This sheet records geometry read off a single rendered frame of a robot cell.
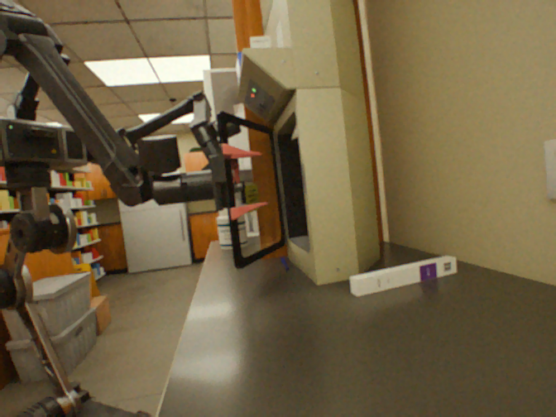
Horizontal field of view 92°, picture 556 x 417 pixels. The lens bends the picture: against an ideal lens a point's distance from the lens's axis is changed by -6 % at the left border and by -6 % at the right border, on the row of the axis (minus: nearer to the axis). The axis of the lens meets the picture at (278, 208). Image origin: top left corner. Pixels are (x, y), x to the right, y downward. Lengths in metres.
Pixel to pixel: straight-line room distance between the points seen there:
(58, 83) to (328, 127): 0.56
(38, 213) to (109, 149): 0.71
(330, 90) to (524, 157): 0.44
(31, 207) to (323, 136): 1.06
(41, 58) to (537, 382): 0.88
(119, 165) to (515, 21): 0.84
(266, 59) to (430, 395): 0.68
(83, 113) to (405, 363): 0.66
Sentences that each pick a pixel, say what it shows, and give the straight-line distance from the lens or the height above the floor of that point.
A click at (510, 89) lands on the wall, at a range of 0.81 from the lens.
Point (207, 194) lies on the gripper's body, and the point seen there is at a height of 1.18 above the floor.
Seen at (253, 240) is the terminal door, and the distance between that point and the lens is 0.80.
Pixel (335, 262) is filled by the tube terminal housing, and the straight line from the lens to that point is 0.72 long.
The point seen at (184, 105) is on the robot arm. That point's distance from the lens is 1.35.
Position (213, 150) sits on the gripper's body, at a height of 1.31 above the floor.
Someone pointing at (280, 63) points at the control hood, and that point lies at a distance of 0.74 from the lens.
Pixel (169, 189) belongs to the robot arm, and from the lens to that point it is 0.55.
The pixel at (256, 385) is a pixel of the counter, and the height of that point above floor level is 0.94.
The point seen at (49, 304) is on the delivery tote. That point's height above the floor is 0.57.
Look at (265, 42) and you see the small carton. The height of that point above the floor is 1.55.
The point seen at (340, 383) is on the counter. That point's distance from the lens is 0.40.
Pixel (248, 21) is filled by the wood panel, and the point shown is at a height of 1.79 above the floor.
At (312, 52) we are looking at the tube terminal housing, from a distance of 0.77.
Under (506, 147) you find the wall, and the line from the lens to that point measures 0.81.
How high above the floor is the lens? 1.17
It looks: 3 degrees down
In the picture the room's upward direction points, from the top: 6 degrees counter-clockwise
